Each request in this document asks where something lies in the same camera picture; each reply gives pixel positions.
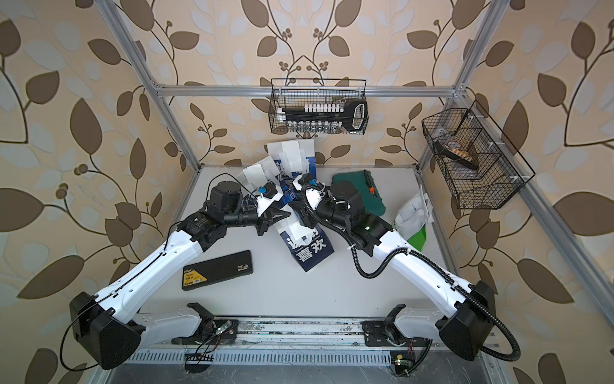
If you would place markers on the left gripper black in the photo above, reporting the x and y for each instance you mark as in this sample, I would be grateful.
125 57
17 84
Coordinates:
267 218

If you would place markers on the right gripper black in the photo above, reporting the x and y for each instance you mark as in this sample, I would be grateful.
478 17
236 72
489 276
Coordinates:
312 221

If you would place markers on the small blue white bag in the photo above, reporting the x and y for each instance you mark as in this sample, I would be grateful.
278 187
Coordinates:
309 250

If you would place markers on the large blue white tote bag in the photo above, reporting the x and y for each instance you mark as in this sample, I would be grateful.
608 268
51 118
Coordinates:
307 145

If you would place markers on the green white tissue pack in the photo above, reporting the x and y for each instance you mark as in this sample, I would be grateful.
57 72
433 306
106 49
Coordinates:
413 218

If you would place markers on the blue stapler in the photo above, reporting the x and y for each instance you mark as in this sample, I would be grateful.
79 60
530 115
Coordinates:
289 192

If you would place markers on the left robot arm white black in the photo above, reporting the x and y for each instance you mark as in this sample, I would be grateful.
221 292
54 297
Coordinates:
109 325

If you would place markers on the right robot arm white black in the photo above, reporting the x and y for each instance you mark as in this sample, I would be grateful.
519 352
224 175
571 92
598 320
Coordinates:
465 313

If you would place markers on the black flat box yellow label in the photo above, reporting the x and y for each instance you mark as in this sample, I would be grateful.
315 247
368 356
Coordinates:
218 270

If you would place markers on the black socket tool set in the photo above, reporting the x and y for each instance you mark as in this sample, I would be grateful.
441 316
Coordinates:
343 116

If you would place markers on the dark brush in basket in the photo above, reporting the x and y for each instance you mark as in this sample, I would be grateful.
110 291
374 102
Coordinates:
452 156

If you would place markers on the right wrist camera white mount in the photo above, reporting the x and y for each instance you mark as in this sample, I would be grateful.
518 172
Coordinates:
314 193

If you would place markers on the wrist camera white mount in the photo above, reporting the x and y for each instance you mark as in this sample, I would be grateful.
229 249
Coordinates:
314 193
267 195

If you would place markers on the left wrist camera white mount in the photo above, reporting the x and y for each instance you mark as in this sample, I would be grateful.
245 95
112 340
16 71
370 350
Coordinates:
267 195

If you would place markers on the back wall wire basket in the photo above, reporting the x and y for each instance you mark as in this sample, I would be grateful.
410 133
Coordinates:
286 92

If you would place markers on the wall wire basket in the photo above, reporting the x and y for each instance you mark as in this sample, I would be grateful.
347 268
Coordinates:
286 92
503 170

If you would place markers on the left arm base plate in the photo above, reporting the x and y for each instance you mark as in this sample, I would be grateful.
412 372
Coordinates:
215 330

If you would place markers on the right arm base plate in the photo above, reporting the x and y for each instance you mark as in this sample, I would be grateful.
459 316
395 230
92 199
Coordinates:
380 333

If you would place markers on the aluminium rail front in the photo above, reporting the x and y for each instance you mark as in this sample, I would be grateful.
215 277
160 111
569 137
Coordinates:
284 342

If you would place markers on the right wall wire basket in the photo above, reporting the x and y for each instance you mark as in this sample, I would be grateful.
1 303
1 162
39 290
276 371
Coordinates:
503 170

